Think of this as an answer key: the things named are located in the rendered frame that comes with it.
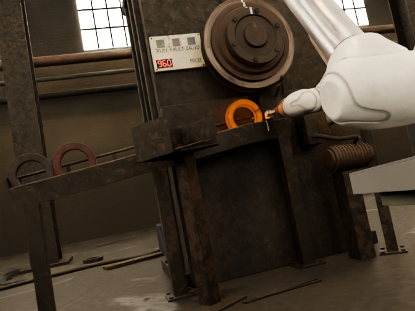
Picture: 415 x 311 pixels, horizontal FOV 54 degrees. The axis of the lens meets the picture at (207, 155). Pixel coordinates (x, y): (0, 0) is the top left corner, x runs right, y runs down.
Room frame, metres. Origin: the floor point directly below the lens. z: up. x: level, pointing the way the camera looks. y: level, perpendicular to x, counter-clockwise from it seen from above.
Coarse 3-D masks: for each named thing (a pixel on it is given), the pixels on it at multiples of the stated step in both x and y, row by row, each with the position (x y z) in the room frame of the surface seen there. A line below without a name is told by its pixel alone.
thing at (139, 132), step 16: (144, 128) 1.51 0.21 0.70; (160, 128) 1.45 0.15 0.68; (176, 128) 1.73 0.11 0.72; (192, 128) 1.70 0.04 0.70; (208, 128) 1.64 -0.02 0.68; (144, 144) 1.52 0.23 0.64; (160, 144) 1.46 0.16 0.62; (176, 144) 1.72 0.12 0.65; (208, 144) 1.65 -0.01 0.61; (144, 160) 1.53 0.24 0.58; (160, 160) 1.64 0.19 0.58; (176, 160) 1.59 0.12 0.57; (192, 160) 1.59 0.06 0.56; (192, 176) 1.58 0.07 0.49; (192, 192) 1.57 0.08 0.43; (192, 208) 1.57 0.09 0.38; (192, 224) 1.58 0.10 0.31; (192, 240) 1.59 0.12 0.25; (208, 240) 1.60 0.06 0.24; (192, 256) 1.60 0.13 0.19; (208, 256) 1.59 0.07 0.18; (208, 272) 1.57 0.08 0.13; (208, 288) 1.56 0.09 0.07; (192, 304) 1.63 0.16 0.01; (208, 304) 1.57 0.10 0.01; (224, 304) 1.55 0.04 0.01
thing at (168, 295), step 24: (288, 144) 1.97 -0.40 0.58; (288, 168) 1.97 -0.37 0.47; (168, 192) 1.82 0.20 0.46; (288, 192) 1.97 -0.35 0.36; (168, 216) 1.82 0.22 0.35; (168, 240) 1.82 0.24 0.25; (48, 264) 1.72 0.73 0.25; (168, 264) 1.85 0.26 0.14; (312, 264) 1.95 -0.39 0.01; (48, 288) 1.69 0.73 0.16; (192, 288) 1.92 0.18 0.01
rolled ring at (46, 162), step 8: (16, 160) 1.70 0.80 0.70; (24, 160) 1.71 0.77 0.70; (32, 160) 1.73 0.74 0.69; (40, 160) 1.73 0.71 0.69; (48, 160) 1.74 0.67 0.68; (16, 168) 1.70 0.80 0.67; (48, 168) 1.73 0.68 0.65; (8, 176) 1.70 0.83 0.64; (16, 176) 1.71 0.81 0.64; (48, 176) 1.73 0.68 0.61; (16, 184) 1.70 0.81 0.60
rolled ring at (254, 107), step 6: (234, 102) 1.94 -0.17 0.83; (240, 102) 1.95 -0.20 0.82; (246, 102) 1.96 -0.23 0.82; (252, 102) 1.97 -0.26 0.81; (228, 108) 1.94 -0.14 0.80; (234, 108) 1.94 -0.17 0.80; (252, 108) 1.97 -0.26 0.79; (258, 108) 1.97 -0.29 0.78; (228, 114) 1.93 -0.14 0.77; (258, 114) 1.97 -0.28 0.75; (228, 120) 1.93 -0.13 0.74; (258, 120) 1.97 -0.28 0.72; (228, 126) 1.95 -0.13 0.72; (234, 126) 1.94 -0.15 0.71; (252, 126) 1.97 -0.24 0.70
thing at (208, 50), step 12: (228, 0) 1.94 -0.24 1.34; (240, 0) 1.96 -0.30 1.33; (252, 0) 1.97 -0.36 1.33; (216, 12) 1.93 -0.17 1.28; (276, 12) 2.00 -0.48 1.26; (204, 36) 1.91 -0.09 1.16; (288, 36) 2.01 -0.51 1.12; (204, 48) 1.91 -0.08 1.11; (216, 60) 1.91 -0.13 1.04; (288, 60) 2.00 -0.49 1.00; (216, 72) 1.95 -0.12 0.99; (228, 84) 1.99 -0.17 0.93; (240, 84) 1.94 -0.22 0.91; (252, 84) 1.95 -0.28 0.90; (264, 84) 1.97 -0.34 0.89
